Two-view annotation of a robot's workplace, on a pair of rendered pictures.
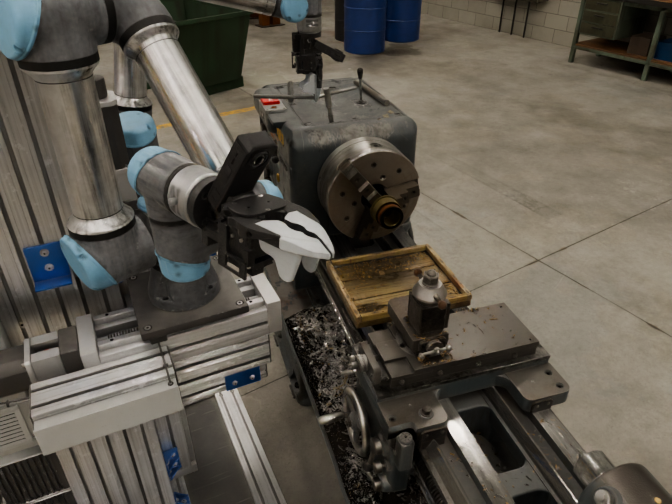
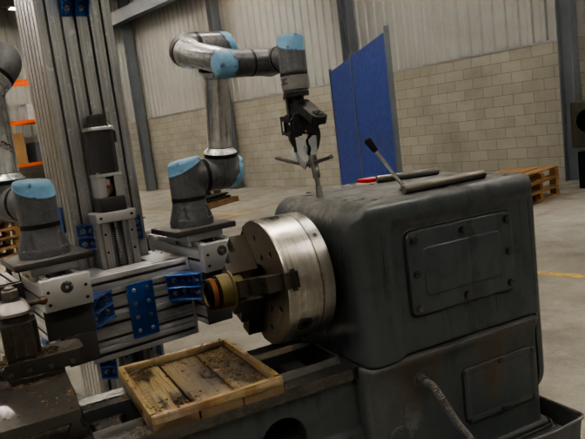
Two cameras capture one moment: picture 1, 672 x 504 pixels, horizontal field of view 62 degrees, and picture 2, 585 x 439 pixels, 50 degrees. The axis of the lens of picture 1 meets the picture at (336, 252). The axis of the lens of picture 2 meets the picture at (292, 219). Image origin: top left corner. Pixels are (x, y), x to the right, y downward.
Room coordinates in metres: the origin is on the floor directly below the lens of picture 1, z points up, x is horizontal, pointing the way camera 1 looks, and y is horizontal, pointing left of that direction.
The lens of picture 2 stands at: (1.46, -1.63, 1.44)
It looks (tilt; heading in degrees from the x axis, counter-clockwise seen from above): 8 degrees down; 82
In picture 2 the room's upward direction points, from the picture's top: 7 degrees counter-clockwise
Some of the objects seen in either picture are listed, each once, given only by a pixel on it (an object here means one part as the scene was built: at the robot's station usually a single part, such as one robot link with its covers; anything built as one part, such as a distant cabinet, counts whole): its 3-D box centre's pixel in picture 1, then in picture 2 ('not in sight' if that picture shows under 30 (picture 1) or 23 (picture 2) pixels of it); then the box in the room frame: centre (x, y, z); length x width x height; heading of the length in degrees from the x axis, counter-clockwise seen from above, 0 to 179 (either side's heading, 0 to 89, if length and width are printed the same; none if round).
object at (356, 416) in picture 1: (369, 428); not in sight; (0.95, -0.09, 0.75); 0.27 x 0.10 x 0.23; 17
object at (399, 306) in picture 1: (419, 327); (36, 364); (1.05, -0.21, 0.99); 0.20 x 0.10 x 0.05; 17
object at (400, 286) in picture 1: (395, 282); (195, 379); (1.40, -0.18, 0.89); 0.36 x 0.30 x 0.04; 107
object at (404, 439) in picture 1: (403, 450); not in sight; (0.81, -0.15, 0.84); 0.04 x 0.04 x 0.10; 17
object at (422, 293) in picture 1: (429, 288); (12, 307); (1.03, -0.21, 1.13); 0.08 x 0.08 x 0.03
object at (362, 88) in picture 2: not in sight; (360, 142); (3.72, 6.52, 1.18); 4.12 x 0.80 x 2.35; 85
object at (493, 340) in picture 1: (446, 344); (28, 396); (1.04, -0.27, 0.95); 0.43 x 0.17 x 0.05; 107
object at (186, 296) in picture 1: (181, 271); (43, 239); (0.98, 0.33, 1.21); 0.15 x 0.15 x 0.10
